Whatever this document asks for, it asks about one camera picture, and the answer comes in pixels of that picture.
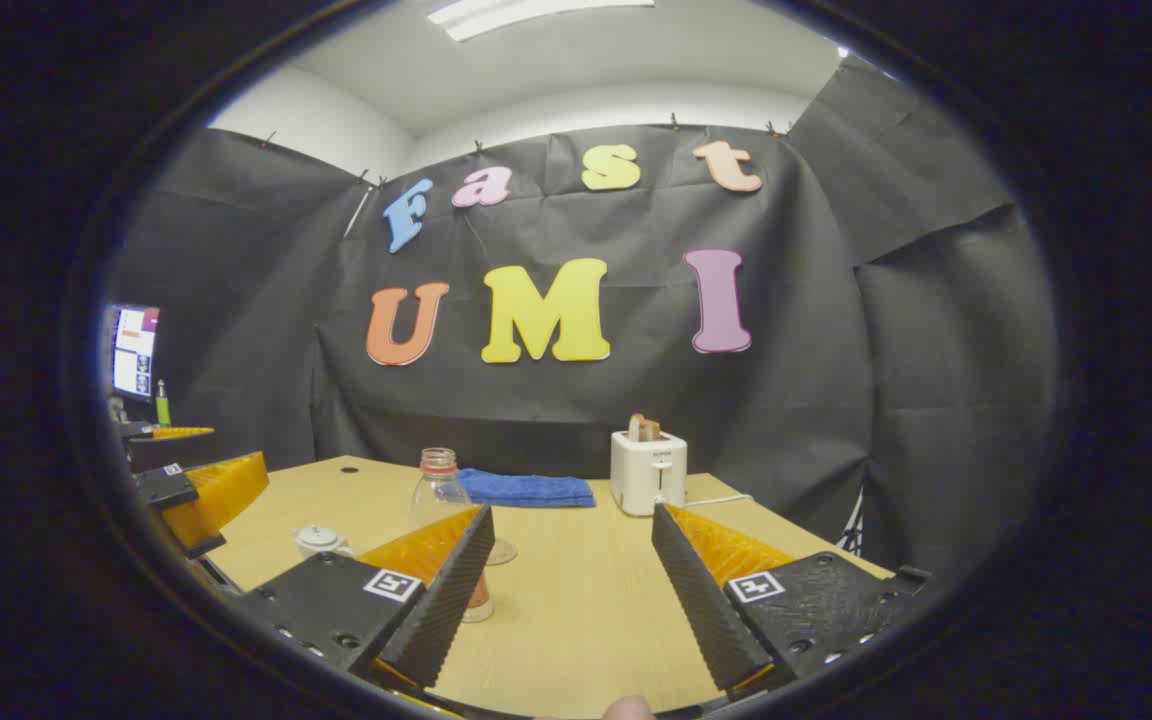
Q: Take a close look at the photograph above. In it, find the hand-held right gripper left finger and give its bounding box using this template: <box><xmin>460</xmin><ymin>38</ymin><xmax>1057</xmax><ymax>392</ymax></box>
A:
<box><xmin>234</xmin><ymin>504</ymin><xmax>497</xmax><ymax>713</ymax></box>

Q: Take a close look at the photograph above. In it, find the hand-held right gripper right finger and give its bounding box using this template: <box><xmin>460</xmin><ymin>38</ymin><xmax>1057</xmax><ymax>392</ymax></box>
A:
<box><xmin>650</xmin><ymin>502</ymin><xmax>934</xmax><ymax>699</ymax></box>

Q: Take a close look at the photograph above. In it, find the clear plastic water bottle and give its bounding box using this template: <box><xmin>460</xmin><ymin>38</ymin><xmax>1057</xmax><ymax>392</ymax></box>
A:
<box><xmin>408</xmin><ymin>447</ymin><xmax>495</xmax><ymax>624</ymax></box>

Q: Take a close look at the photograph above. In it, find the computer monitor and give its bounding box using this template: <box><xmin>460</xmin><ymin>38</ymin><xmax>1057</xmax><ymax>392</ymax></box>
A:
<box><xmin>104</xmin><ymin>303</ymin><xmax>162</xmax><ymax>403</ymax></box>

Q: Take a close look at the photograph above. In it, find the blue folded towel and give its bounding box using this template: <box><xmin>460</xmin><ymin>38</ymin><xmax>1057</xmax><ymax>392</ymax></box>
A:
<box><xmin>456</xmin><ymin>467</ymin><xmax>597</xmax><ymax>509</ymax></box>

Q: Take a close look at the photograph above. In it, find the white toaster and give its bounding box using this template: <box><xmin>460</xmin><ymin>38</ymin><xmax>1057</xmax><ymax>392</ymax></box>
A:
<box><xmin>610</xmin><ymin>428</ymin><xmax>689</xmax><ymax>518</ymax></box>

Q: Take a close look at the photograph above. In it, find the black backdrop cloth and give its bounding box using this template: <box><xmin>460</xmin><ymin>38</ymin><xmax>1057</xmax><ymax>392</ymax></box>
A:
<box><xmin>101</xmin><ymin>55</ymin><xmax>1057</xmax><ymax>591</ymax></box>

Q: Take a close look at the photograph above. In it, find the ceiling light panel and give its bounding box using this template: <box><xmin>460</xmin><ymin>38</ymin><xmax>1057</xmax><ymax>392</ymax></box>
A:
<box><xmin>426</xmin><ymin>0</ymin><xmax>657</xmax><ymax>43</ymax></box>

